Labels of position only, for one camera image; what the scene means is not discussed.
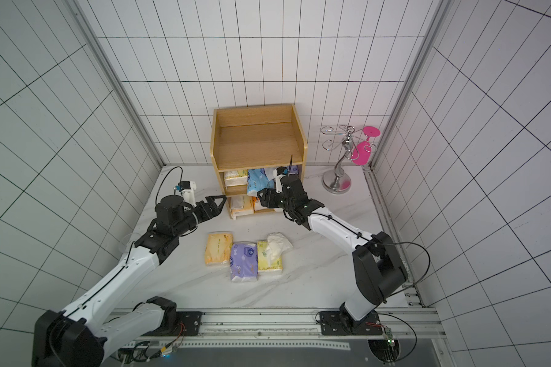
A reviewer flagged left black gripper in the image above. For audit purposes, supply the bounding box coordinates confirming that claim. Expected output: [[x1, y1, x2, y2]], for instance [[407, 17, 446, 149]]
[[174, 196, 228, 235]]

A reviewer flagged blue tissue pack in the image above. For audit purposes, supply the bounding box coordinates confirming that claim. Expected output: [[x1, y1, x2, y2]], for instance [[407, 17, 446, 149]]
[[246, 168, 275, 197]]

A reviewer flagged orange-yellow tissue pack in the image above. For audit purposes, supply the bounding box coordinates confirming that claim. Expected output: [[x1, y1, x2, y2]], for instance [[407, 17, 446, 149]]
[[204, 232, 234, 265]]

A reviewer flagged yellow-green tissue pack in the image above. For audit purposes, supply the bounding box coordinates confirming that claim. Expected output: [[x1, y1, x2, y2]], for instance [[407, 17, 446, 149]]
[[257, 232, 292, 275]]

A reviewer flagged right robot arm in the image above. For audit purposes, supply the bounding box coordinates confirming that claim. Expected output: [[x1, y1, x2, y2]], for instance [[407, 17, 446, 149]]
[[258, 175, 408, 323]]

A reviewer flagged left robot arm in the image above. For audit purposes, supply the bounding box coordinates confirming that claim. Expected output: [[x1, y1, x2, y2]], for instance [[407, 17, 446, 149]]
[[32, 195, 227, 366]]

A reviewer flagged orange tissue pack bottom middle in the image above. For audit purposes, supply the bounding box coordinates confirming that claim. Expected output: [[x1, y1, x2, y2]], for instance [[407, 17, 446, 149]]
[[253, 197, 267, 212]]

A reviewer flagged beige tissue pack bottom left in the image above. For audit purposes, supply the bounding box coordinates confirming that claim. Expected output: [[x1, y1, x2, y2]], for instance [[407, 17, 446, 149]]
[[229, 195, 255, 220]]

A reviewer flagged yellow tissue pack middle shelf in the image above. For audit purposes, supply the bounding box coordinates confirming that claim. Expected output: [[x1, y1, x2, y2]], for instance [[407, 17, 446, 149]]
[[223, 170, 248, 187]]

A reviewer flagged white purple tissue pack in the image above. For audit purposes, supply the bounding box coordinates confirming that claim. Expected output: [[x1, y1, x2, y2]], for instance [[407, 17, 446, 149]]
[[274, 165, 300, 178]]

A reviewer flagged wooden three-tier shelf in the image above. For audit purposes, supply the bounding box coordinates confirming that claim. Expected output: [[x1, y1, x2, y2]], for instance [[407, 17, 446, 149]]
[[210, 104, 308, 198]]

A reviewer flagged chrome glass holder stand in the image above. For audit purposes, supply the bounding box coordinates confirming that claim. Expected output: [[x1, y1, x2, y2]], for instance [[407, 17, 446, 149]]
[[321, 125, 381, 194]]

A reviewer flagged clear plastic cup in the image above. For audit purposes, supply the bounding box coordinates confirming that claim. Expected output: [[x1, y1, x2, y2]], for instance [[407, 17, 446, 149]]
[[119, 232, 141, 251]]

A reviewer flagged pink wine glass lower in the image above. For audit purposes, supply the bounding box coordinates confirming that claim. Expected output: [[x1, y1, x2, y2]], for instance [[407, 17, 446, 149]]
[[350, 141, 372, 166]]

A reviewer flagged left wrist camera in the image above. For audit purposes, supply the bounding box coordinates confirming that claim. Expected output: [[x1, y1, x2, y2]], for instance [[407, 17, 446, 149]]
[[175, 180, 197, 206]]

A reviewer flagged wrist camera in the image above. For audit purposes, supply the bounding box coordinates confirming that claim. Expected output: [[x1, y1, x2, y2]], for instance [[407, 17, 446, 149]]
[[175, 180, 197, 206], [274, 176, 285, 193]]

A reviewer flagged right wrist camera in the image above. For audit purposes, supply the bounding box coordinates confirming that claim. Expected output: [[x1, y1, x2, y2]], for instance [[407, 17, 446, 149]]
[[274, 176, 285, 193]]

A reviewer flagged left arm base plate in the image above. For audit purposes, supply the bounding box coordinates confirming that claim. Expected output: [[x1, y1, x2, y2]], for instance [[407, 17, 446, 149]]
[[144, 311, 203, 338]]

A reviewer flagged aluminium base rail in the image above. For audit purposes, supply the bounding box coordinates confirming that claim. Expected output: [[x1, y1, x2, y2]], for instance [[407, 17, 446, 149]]
[[100, 308, 446, 352]]

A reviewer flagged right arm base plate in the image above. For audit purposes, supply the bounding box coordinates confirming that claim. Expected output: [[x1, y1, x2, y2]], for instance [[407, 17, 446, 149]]
[[315, 310, 384, 336]]

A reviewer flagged left base cable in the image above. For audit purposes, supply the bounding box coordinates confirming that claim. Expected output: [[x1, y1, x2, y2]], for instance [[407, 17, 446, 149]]
[[114, 320, 185, 364]]

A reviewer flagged base cable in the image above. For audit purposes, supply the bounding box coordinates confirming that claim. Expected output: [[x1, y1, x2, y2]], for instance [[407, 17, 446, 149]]
[[114, 320, 185, 364], [366, 311, 418, 364]]

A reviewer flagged right base cable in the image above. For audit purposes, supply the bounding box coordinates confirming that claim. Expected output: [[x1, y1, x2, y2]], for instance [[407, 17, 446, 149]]
[[366, 311, 418, 364]]

